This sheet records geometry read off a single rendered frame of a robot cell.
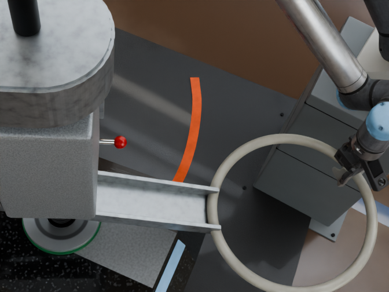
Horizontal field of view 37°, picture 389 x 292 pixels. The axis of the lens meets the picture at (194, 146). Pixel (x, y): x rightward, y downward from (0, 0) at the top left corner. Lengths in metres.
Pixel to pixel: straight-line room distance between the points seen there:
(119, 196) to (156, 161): 1.13
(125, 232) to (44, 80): 0.88
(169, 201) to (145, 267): 0.20
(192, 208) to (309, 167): 0.84
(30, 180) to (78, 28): 0.36
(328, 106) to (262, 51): 1.17
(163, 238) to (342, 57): 0.70
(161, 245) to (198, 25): 1.70
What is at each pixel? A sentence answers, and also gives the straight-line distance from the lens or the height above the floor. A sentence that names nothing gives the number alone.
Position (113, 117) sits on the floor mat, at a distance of 2.76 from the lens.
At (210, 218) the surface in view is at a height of 0.94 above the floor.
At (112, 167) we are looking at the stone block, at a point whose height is 0.66.
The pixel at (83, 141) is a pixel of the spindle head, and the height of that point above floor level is 1.56.
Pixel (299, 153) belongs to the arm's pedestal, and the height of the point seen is 0.47.
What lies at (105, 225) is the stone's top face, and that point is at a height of 0.85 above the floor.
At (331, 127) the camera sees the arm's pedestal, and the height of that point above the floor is 0.73.
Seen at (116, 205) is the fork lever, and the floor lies 0.99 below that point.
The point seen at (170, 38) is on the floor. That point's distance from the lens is 3.05.
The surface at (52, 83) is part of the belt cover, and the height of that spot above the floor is 1.72.
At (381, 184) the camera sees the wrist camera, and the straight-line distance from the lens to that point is 1.69.
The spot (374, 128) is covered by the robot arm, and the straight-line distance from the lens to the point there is 1.51.
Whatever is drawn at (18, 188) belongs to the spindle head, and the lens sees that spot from 1.19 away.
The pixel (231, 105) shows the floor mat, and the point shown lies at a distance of 2.87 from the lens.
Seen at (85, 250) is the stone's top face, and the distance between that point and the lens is 1.65.
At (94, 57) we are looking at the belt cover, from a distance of 0.87.
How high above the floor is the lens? 2.44
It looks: 63 degrees down
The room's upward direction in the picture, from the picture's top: 18 degrees clockwise
